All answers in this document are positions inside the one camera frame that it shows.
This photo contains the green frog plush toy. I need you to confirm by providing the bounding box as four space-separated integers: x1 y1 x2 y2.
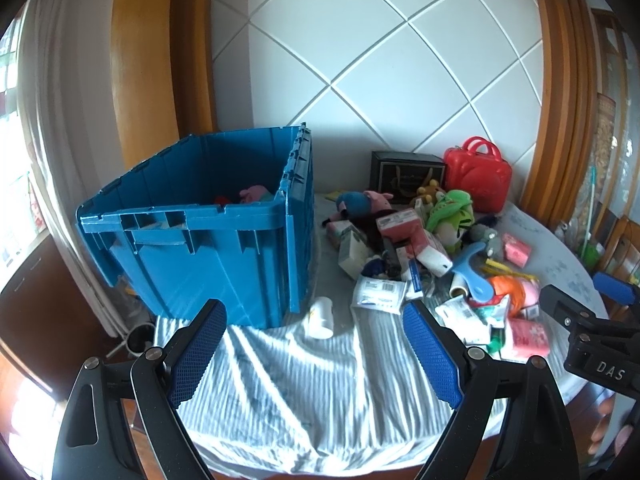
426 190 475 255

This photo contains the pink tissue pack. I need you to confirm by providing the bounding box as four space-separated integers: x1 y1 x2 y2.
501 318 550 361
376 209 427 256

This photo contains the white blue wipes packet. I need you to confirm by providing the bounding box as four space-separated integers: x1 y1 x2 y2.
352 275 407 315

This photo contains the person right hand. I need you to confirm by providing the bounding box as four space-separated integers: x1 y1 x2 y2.
588 394 634 455

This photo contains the orange plastic toy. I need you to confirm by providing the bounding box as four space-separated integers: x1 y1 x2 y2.
488 275 540 318

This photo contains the small pink tissue packet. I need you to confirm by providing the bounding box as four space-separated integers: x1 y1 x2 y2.
502 233 532 269

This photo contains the yellow plastic clip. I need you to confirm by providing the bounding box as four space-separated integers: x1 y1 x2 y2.
480 258 538 282

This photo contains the blue lint roller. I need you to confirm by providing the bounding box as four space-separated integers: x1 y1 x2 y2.
450 242 495 304

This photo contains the grey mouse plush toy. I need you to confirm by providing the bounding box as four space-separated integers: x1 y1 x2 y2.
469 223 504 261

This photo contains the red plastic toy suitcase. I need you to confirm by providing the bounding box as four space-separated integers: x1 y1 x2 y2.
442 136 512 214

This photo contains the black folding umbrella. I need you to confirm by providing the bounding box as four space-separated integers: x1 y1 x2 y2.
382 237 402 280

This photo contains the brown bear plush toy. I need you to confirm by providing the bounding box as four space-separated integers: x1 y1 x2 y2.
411 179 445 211

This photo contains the white plastic bottle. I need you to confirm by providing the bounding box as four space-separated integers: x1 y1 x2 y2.
304 296 334 340

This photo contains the black gift box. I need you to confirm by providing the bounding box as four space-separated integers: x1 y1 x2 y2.
369 151 446 205

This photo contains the white green medicine box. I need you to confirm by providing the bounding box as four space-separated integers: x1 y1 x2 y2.
337 231 373 281

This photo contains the blue plastic storage crate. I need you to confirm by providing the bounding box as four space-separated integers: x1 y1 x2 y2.
76 125 314 328

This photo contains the blue pink pig plush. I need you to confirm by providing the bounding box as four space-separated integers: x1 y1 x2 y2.
322 190 394 226

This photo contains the pink pig plush in crate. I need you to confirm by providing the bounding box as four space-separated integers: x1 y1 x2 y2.
240 185 273 204

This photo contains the white curtain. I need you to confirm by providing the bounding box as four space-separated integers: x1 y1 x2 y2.
17 0 127 338

